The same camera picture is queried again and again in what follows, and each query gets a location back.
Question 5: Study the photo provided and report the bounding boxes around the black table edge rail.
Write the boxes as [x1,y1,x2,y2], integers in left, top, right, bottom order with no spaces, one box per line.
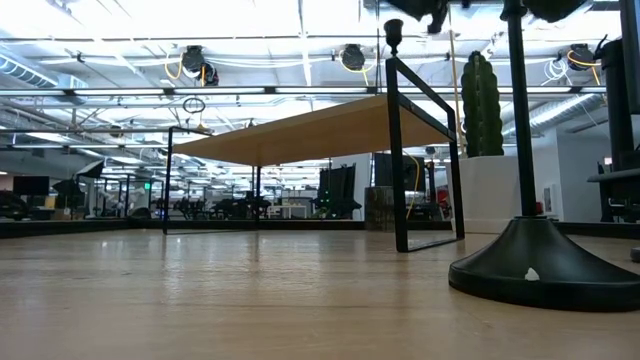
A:
[0,218,640,240]

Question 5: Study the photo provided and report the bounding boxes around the black background machine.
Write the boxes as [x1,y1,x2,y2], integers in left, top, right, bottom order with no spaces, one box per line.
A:
[0,189,29,222]

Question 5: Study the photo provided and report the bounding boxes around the wooden shelf with black frame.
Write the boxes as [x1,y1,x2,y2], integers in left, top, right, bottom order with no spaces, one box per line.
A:
[162,56,466,254]

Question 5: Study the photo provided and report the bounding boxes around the white background table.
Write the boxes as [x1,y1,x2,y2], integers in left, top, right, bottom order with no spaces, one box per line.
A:
[264,203,309,220]

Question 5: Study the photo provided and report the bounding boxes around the black studio lamp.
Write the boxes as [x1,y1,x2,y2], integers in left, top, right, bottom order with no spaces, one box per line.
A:
[51,178,85,199]

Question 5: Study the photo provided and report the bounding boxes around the black ceiling cable reel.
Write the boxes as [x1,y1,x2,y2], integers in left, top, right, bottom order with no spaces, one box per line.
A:
[180,44,207,75]
[201,61,221,88]
[340,43,367,73]
[566,43,597,72]

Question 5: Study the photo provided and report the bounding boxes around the grey platform with legs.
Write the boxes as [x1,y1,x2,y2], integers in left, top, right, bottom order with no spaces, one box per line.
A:
[586,167,640,224]

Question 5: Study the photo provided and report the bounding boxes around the short black candlestick holder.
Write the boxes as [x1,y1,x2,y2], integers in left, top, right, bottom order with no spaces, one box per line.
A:
[383,18,405,58]

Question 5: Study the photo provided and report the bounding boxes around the black studio softbox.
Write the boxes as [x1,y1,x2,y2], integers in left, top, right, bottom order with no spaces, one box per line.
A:
[74,159,106,182]

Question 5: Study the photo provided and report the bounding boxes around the tall black candlestick holder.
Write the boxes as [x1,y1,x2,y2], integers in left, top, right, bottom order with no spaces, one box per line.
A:
[447,0,640,314]

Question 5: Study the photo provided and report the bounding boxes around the black hanging ring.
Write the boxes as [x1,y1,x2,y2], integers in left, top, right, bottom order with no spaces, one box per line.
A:
[181,95,207,115]

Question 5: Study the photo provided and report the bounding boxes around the black standing panels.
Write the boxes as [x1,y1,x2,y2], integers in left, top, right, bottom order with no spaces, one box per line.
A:
[318,163,362,220]

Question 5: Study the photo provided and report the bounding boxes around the tall green cactus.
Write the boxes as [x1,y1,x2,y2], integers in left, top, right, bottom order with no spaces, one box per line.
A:
[460,49,506,159]

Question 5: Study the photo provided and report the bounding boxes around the white plant pot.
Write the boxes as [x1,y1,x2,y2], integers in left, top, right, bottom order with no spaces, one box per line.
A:
[455,155,522,235]

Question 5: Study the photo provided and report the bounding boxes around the black vertical column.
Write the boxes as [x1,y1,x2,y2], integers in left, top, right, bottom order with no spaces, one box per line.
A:
[593,0,640,171]

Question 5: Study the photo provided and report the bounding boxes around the row of black equipment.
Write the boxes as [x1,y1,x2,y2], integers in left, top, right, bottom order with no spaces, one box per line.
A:
[172,196,274,221]

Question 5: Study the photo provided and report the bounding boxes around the white wall frame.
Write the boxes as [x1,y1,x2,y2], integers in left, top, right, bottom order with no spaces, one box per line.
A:
[542,183,556,216]

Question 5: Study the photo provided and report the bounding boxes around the long ceiling light strip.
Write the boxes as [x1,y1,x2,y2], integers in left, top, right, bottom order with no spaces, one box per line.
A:
[0,86,607,97]

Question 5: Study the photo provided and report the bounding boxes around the silver ceiling air duct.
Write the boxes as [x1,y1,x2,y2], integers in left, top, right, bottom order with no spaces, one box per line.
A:
[0,49,89,90]
[502,93,607,140]

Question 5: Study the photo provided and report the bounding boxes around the black monitor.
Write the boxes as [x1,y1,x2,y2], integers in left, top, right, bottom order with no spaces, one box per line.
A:
[12,175,51,198]
[373,151,427,193]

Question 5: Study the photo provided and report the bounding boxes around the yellow power cable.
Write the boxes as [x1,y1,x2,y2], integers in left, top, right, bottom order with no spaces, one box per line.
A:
[401,148,422,222]

